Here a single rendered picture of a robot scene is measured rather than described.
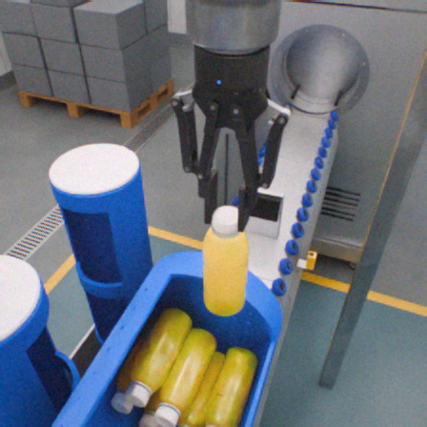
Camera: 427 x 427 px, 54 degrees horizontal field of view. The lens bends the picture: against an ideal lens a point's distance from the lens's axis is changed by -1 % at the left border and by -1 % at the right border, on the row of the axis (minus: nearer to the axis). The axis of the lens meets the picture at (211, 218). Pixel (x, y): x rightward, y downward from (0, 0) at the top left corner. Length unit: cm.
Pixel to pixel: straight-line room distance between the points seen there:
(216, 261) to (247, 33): 30
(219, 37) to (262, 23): 4
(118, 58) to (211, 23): 316
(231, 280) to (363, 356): 164
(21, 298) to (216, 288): 55
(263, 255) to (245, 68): 84
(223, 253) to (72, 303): 185
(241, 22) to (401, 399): 192
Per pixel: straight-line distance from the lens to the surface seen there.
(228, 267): 58
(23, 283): 108
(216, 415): 79
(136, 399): 77
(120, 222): 137
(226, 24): 40
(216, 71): 42
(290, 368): 209
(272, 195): 117
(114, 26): 347
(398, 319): 240
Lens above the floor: 178
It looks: 41 degrees down
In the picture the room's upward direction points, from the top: straight up
